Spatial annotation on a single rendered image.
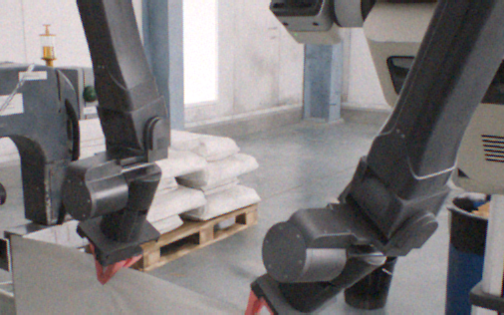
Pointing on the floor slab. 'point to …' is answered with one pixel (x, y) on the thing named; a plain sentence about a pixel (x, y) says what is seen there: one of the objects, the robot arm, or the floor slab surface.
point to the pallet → (198, 236)
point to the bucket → (372, 287)
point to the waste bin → (464, 249)
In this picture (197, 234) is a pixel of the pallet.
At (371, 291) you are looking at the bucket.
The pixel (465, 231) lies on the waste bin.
